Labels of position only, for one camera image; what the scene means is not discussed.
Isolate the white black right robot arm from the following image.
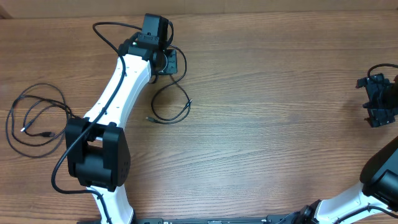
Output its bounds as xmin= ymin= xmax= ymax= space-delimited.
xmin=293 ymin=73 xmax=397 ymax=223

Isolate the long black USB cable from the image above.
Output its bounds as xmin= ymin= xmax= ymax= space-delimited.
xmin=146 ymin=44 xmax=193 ymax=126

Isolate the black USB-A cable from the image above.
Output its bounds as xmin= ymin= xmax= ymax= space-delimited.
xmin=4 ymin=82 xmax=73 ymax=159

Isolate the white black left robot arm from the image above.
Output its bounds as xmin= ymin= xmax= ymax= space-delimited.
xmin=65 ymin=14 xmax=177 ymax=223

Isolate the short black USB cable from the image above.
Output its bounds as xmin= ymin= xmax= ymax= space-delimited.
xmin=10 ymin=95 xmax=75 ymax=147

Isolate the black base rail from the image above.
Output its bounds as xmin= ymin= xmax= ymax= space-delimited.
xmin=77 ymin=213 xmax=307 ymax=224

